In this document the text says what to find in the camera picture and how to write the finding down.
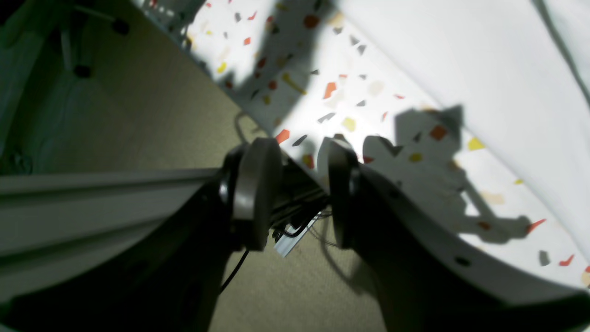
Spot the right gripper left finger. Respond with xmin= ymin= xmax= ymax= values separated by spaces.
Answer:
xmin=1 ymin=138 xmax=283 ymax=332

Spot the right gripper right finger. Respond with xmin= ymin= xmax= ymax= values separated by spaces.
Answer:
xmin=325 ymin=138 xmax=589 ymax=332

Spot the white T-shirt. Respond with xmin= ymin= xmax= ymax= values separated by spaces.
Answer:
xmin=337 ymin=0 xmax=590 ymax=257

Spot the terrazzo patterned tablecloth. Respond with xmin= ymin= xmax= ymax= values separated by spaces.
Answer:
xmin=181 ymin=0 xmax=589 ymax=290

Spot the aluminium rail bar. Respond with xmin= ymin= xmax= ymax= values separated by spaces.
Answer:
xmin=1 ymin=169 xmax=219 ymax=299

